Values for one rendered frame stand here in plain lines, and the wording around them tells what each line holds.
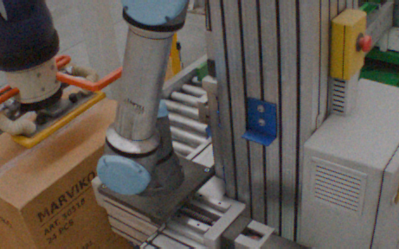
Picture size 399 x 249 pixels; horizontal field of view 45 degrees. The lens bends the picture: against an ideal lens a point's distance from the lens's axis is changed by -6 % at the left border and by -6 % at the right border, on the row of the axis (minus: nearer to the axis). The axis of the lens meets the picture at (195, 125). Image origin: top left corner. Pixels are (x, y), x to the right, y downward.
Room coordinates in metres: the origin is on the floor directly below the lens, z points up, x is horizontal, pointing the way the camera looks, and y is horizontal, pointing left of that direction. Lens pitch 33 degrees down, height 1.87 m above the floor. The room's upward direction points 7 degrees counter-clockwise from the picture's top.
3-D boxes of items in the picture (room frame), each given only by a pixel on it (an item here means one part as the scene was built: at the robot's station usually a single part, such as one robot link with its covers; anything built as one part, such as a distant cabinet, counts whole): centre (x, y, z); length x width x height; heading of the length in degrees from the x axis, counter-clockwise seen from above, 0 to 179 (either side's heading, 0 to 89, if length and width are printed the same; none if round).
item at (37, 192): (1.45, 0.50, 0.74); 0.60 x 0.40 x 0.40; 140
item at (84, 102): (1.39, 0.43, 1.08); 0.34 x 0.10 x 0.05; 140
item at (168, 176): (1.04, 0.12, 1.09); 0.15 x 0.15 x 0.10
